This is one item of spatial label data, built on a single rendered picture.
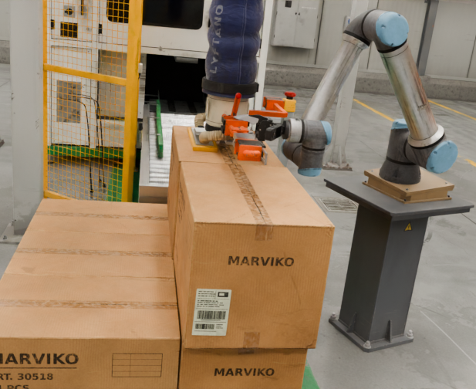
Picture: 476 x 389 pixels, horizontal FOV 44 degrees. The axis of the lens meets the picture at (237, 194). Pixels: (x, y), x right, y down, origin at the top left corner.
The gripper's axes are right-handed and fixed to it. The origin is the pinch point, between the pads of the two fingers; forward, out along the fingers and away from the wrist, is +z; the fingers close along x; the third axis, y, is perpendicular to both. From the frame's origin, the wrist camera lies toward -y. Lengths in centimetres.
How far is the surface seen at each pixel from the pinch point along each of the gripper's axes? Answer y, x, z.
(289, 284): -65, -31, -10
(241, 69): 17.1, 19.6, -2.4
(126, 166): 144, -59, 43
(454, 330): 36, -107, -132
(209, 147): 10.8, -11.1, 8.0
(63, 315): -47, -53, 55
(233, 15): 17.2, 39.1, 2.6
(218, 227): -65, -14, 12
